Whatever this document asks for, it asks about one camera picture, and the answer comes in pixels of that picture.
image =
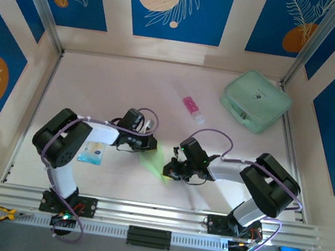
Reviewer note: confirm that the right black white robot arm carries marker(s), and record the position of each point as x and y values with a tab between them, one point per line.
269	186

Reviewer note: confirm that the aluminium rail frame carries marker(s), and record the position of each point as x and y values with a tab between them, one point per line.
156	216

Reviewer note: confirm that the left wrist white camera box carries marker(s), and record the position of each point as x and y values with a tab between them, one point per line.
149	126

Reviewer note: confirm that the aluminium corner post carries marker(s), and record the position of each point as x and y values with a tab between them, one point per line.
41	0
315	43

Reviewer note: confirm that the aluminium side rail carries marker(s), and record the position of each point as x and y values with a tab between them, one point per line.
293	151
10	170

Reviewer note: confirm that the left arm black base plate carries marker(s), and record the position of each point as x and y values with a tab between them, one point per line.
89	207

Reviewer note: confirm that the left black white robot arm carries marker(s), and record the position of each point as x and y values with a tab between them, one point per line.
59	143

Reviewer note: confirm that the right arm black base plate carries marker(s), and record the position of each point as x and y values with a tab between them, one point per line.
215	225

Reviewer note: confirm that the light green paper sheet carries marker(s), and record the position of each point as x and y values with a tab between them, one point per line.
152	161

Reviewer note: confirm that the black plastic block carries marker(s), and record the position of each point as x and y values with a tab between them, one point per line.
149	237

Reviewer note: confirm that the mint green zip pouch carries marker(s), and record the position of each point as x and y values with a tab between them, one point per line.
255	95

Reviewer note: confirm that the pink capped clear tube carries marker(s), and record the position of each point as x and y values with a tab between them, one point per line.
191	104

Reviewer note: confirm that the blue wet wipes packet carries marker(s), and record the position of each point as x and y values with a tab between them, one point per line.
93	153

